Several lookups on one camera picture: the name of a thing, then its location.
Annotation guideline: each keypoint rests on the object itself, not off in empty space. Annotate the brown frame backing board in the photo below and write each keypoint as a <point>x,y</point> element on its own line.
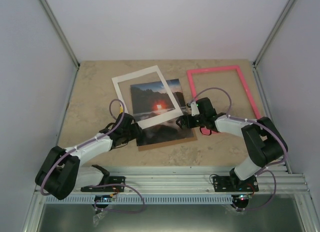
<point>166,144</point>

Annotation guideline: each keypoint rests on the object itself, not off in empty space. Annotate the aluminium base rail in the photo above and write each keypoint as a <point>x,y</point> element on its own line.
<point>196,179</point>

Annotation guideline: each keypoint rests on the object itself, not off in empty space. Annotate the pink wooden photo frame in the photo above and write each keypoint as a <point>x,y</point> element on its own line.
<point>240,74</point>

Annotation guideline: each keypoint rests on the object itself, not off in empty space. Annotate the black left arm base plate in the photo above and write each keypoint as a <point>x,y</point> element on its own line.
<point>118,180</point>

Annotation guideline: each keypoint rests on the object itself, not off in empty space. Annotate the white paper mat board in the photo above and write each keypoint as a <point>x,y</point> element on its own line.
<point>159,119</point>

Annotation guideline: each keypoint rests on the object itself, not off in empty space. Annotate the aluminium corner post left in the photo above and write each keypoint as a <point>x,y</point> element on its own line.
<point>61,35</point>

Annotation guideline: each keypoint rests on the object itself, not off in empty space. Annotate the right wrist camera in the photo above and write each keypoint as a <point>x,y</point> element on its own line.
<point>194,108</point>

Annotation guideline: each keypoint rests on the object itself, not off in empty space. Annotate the aluminium corner post right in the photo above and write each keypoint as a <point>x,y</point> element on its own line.
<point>274,31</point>

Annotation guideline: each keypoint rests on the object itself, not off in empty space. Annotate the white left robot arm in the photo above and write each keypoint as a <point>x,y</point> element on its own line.
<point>62,170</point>

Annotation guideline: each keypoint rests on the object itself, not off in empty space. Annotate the left controller board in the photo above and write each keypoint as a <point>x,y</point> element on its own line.
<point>103,201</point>

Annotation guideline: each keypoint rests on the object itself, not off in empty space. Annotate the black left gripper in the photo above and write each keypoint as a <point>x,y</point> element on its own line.
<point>137,131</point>

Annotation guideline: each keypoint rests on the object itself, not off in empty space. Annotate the controller board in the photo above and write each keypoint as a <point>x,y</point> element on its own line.
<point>241,201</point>
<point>103,201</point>

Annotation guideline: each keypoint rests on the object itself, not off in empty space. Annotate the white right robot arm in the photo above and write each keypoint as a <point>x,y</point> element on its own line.
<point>263,141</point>

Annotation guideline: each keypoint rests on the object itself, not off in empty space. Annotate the aluminium corner post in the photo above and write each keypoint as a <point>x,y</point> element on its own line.
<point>274,31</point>
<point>61,35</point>

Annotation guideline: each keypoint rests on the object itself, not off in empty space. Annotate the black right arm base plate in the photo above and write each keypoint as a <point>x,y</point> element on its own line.
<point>227,184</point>

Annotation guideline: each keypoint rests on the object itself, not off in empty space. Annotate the grey slotted cable duct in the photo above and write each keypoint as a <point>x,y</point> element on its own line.
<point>150,199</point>

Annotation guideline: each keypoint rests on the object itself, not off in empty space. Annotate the sunset landscape photo print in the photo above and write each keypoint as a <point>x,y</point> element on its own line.
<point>150,100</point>

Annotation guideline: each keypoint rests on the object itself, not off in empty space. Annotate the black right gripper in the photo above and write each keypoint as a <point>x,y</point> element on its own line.
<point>183,121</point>

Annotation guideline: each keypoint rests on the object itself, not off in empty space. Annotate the right controller board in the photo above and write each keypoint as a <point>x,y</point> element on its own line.
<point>241,201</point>

